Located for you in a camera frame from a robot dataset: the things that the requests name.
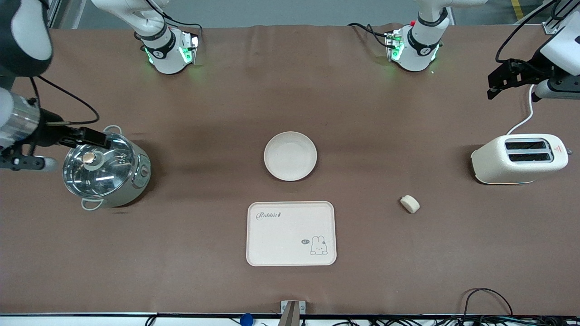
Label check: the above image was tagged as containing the brown table cloth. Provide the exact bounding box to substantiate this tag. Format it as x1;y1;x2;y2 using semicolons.
0;23;580;316

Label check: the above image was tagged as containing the glass pot lid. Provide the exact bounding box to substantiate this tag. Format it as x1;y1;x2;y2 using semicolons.
63;132;136;200

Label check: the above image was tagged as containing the pale green electric pot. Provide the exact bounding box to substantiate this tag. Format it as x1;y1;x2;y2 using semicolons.
63;125;152;211

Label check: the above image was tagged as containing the cream two-slot toaster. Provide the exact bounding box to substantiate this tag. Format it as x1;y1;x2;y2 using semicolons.
470;134;570;185

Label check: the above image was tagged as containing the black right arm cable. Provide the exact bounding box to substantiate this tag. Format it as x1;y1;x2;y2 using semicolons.
29;75;100;125

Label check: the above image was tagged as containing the small white bun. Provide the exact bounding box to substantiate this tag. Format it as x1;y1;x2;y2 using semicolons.
400;195;421;214

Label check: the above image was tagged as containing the black cable tangle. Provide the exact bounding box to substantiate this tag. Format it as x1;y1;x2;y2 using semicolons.
299;315;580;326

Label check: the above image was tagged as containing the aluminium frame profile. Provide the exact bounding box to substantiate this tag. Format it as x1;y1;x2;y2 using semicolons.
45;0;62;29
541;0;580;36

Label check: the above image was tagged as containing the cream rabbit print tray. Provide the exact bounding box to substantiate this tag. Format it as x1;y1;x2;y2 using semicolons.
246;201;337;267

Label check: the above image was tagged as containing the black looped cable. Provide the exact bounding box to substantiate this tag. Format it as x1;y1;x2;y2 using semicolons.
462;288;515;325

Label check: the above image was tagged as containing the grey metal bracket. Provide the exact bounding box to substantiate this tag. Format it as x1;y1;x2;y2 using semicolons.
280;300;307;315

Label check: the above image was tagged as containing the white toaster power cable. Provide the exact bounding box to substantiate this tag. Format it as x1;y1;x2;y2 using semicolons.
506;84;538;135

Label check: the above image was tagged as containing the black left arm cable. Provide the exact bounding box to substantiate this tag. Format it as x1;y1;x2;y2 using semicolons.
495;0;559;64

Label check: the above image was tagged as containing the black arm base cable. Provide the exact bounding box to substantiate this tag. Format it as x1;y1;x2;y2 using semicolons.
348;22;391;48
145;0;203;37

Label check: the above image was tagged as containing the grey camera mount bar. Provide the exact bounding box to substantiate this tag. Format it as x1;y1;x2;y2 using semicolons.
277;302;300;326

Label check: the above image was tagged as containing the round cream plate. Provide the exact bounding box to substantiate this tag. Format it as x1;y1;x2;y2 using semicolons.
264;131;318;182

